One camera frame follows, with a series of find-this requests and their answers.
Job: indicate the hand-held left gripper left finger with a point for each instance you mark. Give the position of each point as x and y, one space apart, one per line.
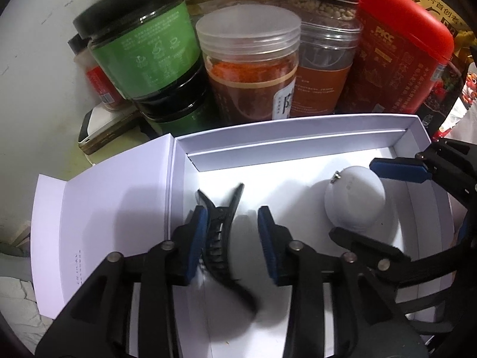
197 231

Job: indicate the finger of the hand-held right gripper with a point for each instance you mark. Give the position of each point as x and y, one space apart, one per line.
369 248
398 169

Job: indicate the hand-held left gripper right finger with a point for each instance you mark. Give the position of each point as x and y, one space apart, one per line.
266 238

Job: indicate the black hair claw clip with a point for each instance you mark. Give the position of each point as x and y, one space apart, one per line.
220 227

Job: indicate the white round case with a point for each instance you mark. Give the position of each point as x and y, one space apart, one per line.
354 201

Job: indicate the white cardboard box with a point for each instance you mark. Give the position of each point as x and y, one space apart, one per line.
290 179

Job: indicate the cartoon printed snack bag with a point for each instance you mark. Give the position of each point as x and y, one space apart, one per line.
470 85

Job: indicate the clear jar brown label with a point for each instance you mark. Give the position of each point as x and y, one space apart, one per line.
320 82

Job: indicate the red canister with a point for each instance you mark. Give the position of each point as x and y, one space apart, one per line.
395 52

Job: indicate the dark green jar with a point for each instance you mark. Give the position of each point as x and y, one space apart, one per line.
175 108

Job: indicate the white phone on book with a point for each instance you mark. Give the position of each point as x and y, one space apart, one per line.
100 126

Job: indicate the clear jar orange powder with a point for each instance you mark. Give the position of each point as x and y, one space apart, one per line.
246 74

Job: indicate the black gold snack bag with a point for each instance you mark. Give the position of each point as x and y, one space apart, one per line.
436 3

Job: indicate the small red label spice bottle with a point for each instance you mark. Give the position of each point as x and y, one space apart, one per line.
98 82

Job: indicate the green label jar black lid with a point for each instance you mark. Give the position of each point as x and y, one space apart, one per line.
149 48

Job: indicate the white tissues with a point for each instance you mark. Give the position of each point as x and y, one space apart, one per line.
18 298

